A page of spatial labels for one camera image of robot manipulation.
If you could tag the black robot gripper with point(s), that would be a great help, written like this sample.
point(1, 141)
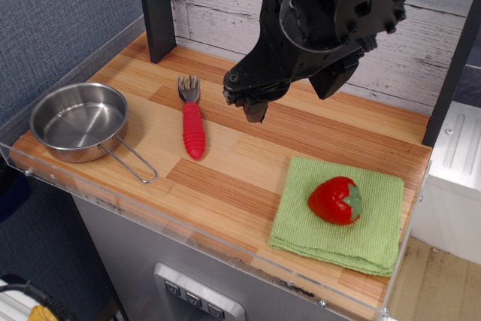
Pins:
point(297, 40)

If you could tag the red handled metal fork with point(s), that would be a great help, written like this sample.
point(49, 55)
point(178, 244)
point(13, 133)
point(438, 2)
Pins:
point(194, 137)

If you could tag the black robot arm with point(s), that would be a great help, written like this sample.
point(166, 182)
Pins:
point(360, 18)

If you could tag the folded green cloth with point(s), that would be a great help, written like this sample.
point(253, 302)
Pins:
point(370, 245)

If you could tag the red plastic strawberry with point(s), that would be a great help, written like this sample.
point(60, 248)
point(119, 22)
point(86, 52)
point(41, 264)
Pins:
point(337, 201)

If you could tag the clear acrylic edge guard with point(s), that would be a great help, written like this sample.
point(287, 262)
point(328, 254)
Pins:
point(244, 165)

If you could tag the white ribbed side unit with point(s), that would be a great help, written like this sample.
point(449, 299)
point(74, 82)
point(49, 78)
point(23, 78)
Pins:
point(452, 191)

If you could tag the small steel saucepan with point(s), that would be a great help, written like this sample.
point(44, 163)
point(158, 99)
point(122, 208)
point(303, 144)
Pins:
point(84, 122)

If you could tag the grey toy fridge cabinet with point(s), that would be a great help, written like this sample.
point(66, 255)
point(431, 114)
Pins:
point(226, 250)

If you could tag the silver dispenser button panel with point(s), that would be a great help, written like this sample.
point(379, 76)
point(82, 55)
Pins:
point(196, 294)

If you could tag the yellow object at corner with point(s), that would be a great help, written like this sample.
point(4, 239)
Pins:
point(41, 313)

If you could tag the dark left frame post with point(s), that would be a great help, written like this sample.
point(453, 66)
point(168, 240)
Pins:
point(159, 25)

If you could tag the dark frame post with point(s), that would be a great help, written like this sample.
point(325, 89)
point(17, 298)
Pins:
point(453, 75)
point(159, 25)

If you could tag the dark right frame post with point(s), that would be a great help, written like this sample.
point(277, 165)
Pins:
point(453, 75)

